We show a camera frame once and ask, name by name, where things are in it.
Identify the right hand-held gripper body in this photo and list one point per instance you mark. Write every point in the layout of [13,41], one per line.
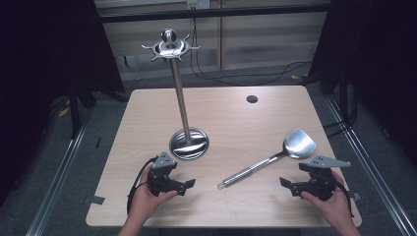
[316,183]

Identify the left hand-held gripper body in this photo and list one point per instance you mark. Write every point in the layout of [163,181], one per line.
[159,178]

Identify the steel spatula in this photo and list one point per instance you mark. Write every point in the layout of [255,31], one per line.
[296,144]

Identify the steel utensil rack stand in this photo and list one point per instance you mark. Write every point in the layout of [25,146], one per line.
[182,105]

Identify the person's left hand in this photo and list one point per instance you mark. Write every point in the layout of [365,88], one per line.
[144,203]

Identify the person's right hand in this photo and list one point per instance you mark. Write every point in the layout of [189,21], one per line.
[334,206]

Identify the grey tape strip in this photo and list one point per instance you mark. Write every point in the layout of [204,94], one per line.
[356,196]
[95,199]

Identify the dark round table grommet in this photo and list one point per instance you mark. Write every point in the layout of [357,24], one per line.
[252,99]

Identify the black metal stand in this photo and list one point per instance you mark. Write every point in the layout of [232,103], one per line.
[74,111]

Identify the yellow floor tape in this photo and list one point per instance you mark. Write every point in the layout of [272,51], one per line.
[64,112]

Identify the black curtain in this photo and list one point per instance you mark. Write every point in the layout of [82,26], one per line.
[49,65]
[377,65]

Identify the black horizontal bar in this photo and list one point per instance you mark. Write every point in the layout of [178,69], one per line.
[209,13]

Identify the metal floor rail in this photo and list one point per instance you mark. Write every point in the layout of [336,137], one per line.
[55,187]
[370,170]

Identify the wall power outlet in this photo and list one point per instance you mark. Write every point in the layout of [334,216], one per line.
[198,4]

